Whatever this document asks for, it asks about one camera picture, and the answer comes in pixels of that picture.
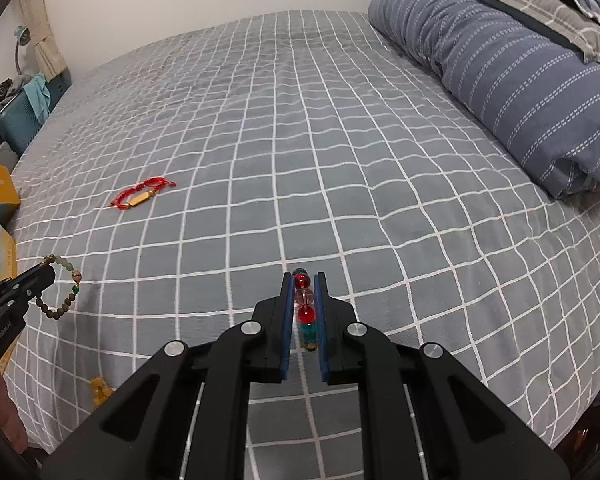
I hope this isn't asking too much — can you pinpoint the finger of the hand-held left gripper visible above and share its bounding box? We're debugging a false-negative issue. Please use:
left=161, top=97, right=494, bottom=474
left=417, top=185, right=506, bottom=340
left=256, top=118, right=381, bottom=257
left=0, top=290, right=32, bottom=326
left=0, top=265, right=57, bottom=303

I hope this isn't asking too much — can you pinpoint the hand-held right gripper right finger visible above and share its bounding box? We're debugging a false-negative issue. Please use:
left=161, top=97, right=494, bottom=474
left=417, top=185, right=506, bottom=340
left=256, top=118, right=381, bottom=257
left=314, top=271, right=572, bottom=480

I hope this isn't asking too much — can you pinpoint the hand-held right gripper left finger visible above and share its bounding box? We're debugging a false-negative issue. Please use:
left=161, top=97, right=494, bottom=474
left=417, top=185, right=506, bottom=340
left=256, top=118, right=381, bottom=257
left=40, top=271, right=295, bottom=480

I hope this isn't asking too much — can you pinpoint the multicolour glass bead bracelet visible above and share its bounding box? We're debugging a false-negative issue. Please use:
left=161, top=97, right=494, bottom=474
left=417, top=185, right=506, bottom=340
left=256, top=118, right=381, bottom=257
left=292, top=267, right=322, bottom=354

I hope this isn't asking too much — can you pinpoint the brown wooden bead bracelet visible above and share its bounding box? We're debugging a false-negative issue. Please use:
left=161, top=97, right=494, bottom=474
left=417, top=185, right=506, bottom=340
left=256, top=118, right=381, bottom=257
left=35, top=254, right=84, bottom=319

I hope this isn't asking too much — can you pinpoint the person's left hand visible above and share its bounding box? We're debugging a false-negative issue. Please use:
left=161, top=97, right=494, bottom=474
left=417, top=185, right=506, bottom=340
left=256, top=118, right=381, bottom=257
left=0, top=374, right=29, bottom=457

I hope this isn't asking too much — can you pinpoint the teal suitcase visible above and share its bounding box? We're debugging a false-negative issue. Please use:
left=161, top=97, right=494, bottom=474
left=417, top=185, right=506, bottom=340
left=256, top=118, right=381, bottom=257
left=0, top=91, right=72, bottom=158

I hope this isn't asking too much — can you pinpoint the teal cloth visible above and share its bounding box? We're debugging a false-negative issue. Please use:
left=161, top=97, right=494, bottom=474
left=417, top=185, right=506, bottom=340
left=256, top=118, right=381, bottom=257
left=23, top=73, right=51, bottom=122

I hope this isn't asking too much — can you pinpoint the teal desk lamp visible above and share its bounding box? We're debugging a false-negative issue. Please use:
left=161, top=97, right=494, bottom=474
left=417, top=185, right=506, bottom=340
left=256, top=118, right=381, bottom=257
left=13, top=25, right=34, bottom=79

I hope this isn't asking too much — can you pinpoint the beige curtain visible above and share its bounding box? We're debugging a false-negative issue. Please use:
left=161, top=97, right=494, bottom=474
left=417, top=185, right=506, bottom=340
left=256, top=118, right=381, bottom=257
left=16, top=0, right=69, bottom=78

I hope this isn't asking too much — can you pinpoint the blue striped folded quilt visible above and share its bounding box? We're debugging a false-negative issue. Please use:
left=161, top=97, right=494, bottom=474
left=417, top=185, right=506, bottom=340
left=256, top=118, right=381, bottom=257
left=368, top=0, right=600, bottom=202

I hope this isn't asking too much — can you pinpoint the yellow bead bracelet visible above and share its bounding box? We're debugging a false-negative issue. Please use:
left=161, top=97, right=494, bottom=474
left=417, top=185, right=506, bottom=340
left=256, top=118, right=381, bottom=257
left=89, top=375, right=115, bottom=409

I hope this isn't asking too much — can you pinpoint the small red cord bracelet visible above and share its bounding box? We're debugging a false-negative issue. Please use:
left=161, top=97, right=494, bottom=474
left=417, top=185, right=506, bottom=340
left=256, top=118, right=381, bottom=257
left=110, top=175, right=177, bottom=211

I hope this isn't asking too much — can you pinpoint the black camera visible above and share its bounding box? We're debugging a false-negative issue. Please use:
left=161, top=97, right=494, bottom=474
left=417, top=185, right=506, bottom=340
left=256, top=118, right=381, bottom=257
left=0, top=78, right=27, bottom=111

